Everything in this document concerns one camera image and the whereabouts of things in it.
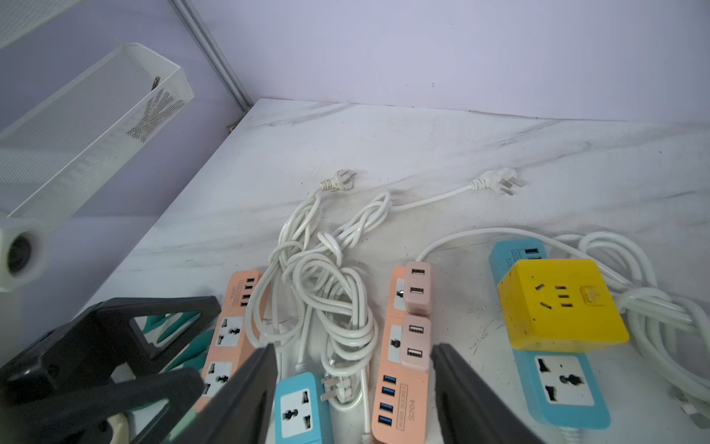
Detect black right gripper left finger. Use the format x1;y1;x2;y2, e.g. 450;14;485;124
168;344;277;443

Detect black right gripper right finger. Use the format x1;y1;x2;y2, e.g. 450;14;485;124
431;343;541;443

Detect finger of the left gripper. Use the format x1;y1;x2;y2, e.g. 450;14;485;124
1;295;221;389
1;368;203;443

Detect beige plug adapter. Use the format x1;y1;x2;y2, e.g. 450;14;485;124
400;314;432;373
403;262;433;316

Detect yellow cube socket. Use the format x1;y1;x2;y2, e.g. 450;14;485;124
497;259;630;353

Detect short pink power strip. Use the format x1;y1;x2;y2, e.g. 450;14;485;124
194;269;262;413

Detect green coated work glove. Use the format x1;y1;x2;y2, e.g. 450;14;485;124
136;313;214;373

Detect teal power strip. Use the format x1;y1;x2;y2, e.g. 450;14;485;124
489;238;611;442

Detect white mesh two-tier shelf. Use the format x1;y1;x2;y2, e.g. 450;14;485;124
1;1;194;225

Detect white cable with plug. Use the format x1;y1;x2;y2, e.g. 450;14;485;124
243;168;359;351

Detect white coiled cable left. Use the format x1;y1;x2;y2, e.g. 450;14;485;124
282;167;525;412

